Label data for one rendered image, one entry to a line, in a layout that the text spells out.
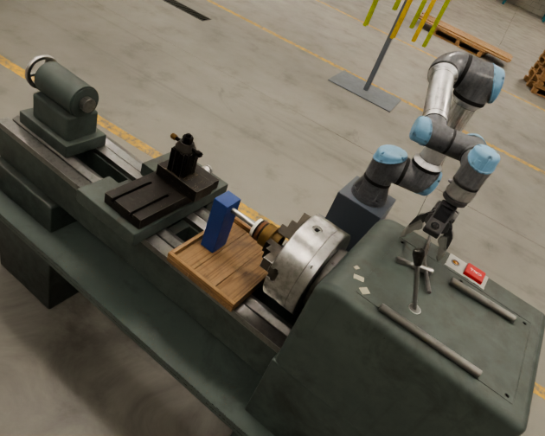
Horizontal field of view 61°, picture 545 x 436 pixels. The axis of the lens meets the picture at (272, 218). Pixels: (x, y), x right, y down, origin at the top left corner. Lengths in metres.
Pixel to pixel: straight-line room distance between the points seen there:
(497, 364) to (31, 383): 1.86
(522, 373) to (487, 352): 0.10
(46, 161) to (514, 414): 1.78
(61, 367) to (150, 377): 0.40
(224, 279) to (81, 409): 0.98
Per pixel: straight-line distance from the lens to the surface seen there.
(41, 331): 2.52
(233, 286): 1.62
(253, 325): 1.57
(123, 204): 1.69
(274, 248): 1.48
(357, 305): 1.23
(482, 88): 1.72
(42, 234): 2.18
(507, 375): 1.36
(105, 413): 2.30
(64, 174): 1.97
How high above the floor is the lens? 2.07
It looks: 37 degrees down
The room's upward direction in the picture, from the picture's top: 22 degrees clockwise
